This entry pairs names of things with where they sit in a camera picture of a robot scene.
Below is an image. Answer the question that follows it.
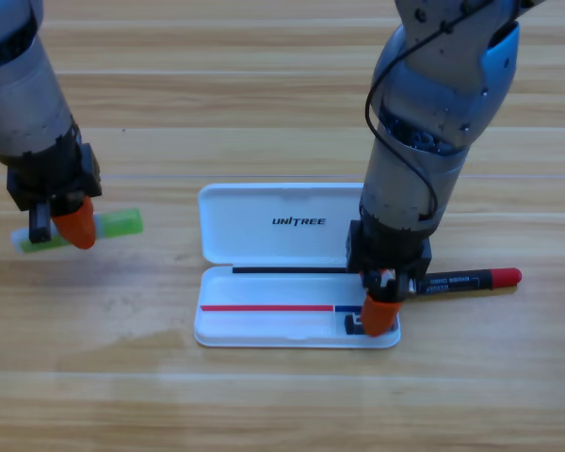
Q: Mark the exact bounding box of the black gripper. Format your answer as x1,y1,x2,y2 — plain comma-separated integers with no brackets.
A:
5,126,104,250
346,218,433,338

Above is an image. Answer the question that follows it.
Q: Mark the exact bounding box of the red and black marker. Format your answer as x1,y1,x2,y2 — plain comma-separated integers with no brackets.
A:
416,267,523,297

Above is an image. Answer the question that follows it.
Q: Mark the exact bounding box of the white Unitree pencil case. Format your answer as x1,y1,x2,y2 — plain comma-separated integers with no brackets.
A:
193,182,401,349

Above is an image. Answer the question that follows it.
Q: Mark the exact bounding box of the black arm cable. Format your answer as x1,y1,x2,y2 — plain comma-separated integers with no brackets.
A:
364,0,495,222

